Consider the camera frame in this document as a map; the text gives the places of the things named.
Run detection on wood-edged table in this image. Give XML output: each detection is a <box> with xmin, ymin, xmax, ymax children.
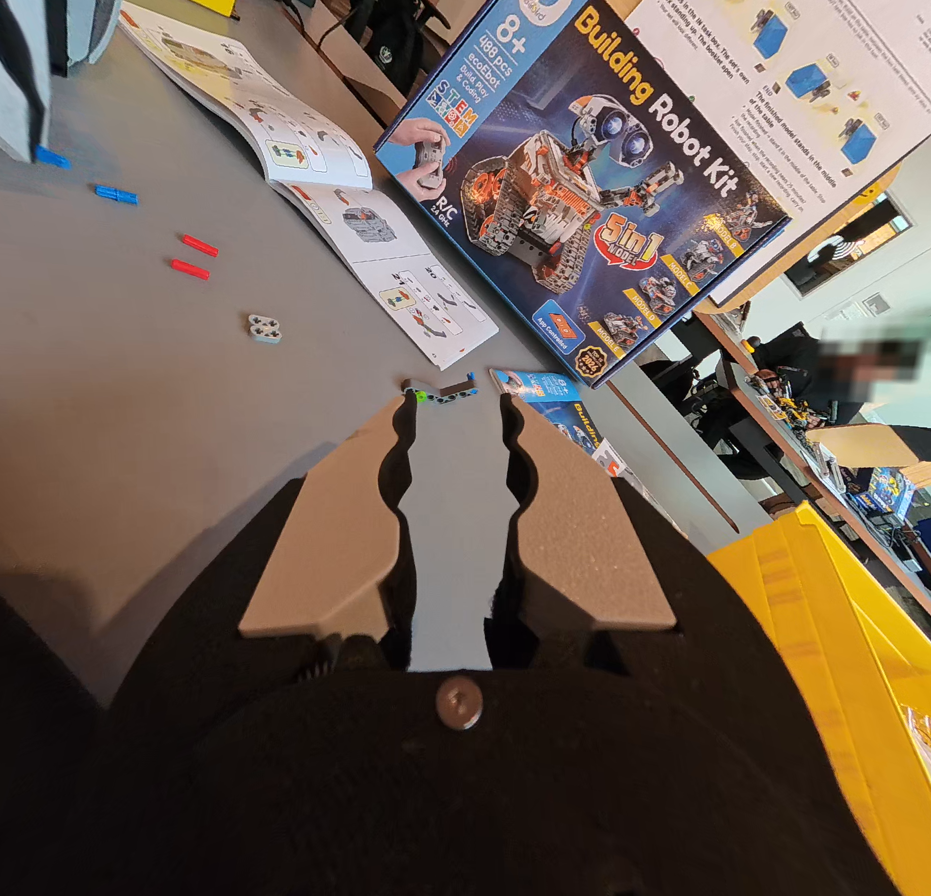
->
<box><xmin>694</xmin><ymin>307</ymin><xmax>931</xmax><ymax>613</ymax></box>

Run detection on blue robot kit box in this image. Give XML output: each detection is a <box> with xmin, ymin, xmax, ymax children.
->
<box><xmin>374</xmin><ymin>0</ymin><xmax>791</xmax><ymax>389</ymax></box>

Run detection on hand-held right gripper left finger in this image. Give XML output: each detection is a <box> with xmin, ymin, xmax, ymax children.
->
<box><xmin>239</xmin><ymin>394</ymin><xmax>418</xmax><ymax>666</ymax></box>

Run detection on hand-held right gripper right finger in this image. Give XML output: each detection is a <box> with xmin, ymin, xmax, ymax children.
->
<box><xmin>483</xmin><ymin>392</ymin><xmax>679</xmax><ymax>671</ymax></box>

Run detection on black perforated pad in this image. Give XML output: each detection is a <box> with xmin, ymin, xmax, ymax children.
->
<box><xmin>0</xmin><ymin>598</ymin><xmax>110</xmax><ymax>896</ymax></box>

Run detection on grey desk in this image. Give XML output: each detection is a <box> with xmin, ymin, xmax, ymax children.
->
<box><xmin>0</xmin><ymin>0</ymin><xmax>772</xmax><ymax>708</ymax></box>

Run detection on white door with window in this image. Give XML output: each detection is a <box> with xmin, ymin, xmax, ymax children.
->
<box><xmin>782</xmin><ymin>190</ymin><xmax>914</xmax><ymax>299</ymax></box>

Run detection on open instruction booklet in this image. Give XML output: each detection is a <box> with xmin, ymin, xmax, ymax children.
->
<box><xmin>120</xmin><ymin>1</ymin><xmax>499</xmax><ymax>371</ymax></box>

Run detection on black backpack with logo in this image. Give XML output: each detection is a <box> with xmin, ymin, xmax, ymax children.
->
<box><xmin>348</xmin><ymin>0</ymin><xmax>424</xmax><ymax>98</ymax></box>

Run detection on dark grey beam with pins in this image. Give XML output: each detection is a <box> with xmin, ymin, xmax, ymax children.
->
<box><xmin>401</xmin><ymin>372</ymin><xmax>479</xmax><ymax>404</ymax></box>

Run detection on yellow brick model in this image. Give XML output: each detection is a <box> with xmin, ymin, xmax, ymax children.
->
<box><xmin>760</xmin><ymin>390</ymin><xmax>826</xmax><ymax>431</ymax></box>

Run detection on partly built robot model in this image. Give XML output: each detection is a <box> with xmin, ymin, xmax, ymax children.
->
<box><xmin>0</xmin><ymin>0</ymin><xmax>125</xmax><ymax>163</ymax></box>

